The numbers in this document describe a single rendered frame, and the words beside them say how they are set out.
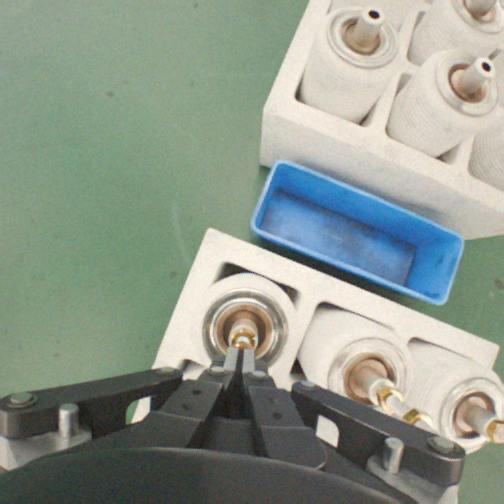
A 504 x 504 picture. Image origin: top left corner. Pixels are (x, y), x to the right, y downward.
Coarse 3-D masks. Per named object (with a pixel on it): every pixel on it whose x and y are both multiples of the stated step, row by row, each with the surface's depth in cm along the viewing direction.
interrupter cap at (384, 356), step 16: (352, 352) 24; (368, 352) 24; (384, 352) 24; (400, 352) 24; (336, 368) 24; (352, 368) 24; (384, 368) 24; (400, 368) 24; (336, 384) 24; (352, 384) 24; (400, 384) 24; (368, 400) 24
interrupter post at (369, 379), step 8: (368, 368) 24; (360, 376) 23; (368, 376) 22; (376, 376) 22; (384, 376) 22; (360, 384) 23; (368, 384) 22; (376, 384) 21; (384, 384) 21; (392, 384) 21; (368, 392) 21; (376, 392) 21; (376, 400) 21
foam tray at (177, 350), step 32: (224, 256) 31; (256, 256) 31; (192, 288) 31; (288, 288) 42; (320, 288) 31; (352, 288) 31; (384, 320) 31; (416, 320) 31; (160, 352) 31; (192, 352) 31; (480, 352) 31; (288, 384) 31
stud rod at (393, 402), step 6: (378, 390) 21; (390, 396) 19; (396, 396) 19; (390, 402) 19; (396, 402) 18; (402, 402) 18; (390, 408) 19; (396, 408) 18; (402, 408) 17; (408, 408) 17; (396, 414) 18; (402, 414) 17; (420, 426) 15; (426, 426) 15; (432, 432) 14
